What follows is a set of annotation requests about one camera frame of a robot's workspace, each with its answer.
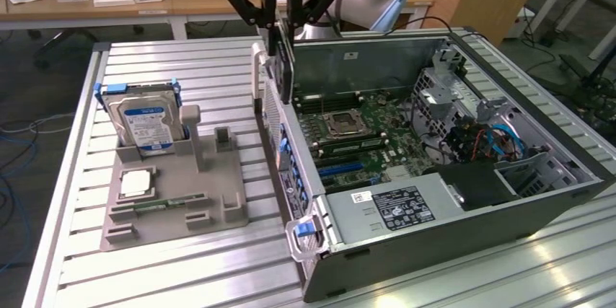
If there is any CPU socket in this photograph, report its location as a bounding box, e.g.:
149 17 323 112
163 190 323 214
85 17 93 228
323 110 369 141

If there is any RAM stick with white label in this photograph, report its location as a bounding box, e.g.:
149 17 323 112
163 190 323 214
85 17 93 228
315 134 389 154

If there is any thin black cable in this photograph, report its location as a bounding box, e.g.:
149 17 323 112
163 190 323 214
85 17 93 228
392 15 487 40

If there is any silver perforated drive cage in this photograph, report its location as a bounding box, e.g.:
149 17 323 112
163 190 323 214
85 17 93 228
413 48 485 123

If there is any green motherboard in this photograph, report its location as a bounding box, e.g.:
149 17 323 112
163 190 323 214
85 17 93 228
283 80 452 193

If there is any blue expansion slot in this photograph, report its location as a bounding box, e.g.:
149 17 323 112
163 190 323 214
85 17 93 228
316 160 365 178

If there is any open black PC case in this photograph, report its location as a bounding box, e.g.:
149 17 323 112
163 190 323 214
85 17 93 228
251 26 616 304

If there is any green RAM stick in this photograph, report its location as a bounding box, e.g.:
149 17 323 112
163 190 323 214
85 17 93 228
132 195 199 214

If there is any blue data wire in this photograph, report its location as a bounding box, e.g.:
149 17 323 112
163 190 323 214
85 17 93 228
484 123 527 160

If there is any black chair base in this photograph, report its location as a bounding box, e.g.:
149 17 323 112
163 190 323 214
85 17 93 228
28 26 145 69

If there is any blue floor cable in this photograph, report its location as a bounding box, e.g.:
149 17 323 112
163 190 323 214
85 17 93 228
0 120 43 276

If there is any long black expansion slot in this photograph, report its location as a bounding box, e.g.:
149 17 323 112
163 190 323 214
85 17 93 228
315 154 361 169

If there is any red wire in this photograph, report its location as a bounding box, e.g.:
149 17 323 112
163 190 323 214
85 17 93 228
472 128 488 160

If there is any small white box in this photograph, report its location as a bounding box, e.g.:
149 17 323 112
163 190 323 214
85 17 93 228
511 6 536 40

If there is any green graphics card black cooler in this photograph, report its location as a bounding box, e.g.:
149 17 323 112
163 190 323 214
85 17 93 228
265 15 296 104

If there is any white floor cable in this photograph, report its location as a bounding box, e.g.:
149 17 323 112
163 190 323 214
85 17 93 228
0 112 73 135

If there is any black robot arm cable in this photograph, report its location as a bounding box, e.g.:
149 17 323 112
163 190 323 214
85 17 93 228
329 0 345 38

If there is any grey parts rack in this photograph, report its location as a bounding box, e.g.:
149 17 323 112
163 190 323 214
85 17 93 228
99 105 249 253

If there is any silver disk bay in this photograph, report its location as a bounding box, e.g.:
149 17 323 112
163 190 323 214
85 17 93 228
493 151 581 199

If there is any black equipment stand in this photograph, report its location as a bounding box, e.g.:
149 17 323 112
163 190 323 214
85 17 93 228
557 26 616 125

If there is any silver CPU chip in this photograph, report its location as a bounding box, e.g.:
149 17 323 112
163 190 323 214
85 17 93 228
119 170 151 200

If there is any hard disk with blue caddy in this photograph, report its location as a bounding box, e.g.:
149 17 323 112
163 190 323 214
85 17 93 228
92 83 181 159

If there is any grey power supply unit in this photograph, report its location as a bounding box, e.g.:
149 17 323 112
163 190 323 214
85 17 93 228
324 172 471 246

